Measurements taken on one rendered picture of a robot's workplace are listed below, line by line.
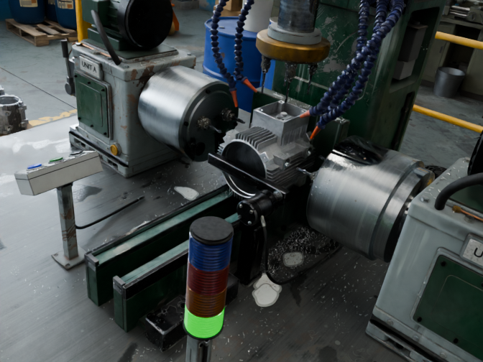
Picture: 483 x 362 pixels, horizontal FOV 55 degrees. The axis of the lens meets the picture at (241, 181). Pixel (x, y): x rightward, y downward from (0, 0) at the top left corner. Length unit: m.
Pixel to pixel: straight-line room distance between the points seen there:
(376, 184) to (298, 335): 0.37
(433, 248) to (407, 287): 0.11
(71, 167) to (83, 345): 0.38
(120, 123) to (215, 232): 0.91
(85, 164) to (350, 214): 0.60
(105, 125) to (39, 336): 0.72
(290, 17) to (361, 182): 0.41
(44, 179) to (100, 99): 0.52
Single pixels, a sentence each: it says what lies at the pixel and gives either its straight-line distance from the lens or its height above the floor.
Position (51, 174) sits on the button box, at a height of 1.06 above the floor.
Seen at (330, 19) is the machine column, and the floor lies 1.36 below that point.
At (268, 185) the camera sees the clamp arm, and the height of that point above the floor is 1.03.
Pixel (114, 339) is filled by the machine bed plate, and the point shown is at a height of 0.80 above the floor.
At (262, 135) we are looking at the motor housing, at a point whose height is 1.11.
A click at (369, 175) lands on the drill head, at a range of 1.01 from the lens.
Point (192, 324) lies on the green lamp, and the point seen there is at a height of 1.06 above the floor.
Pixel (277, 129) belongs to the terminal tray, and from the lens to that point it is 1.19.
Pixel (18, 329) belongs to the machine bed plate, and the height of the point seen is 0.80.
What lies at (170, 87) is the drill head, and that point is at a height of 1.14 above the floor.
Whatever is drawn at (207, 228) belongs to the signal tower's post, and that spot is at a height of 1.22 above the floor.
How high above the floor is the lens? 1.60
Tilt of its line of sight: 31 degrees down
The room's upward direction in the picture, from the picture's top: 7 degrees clockwise
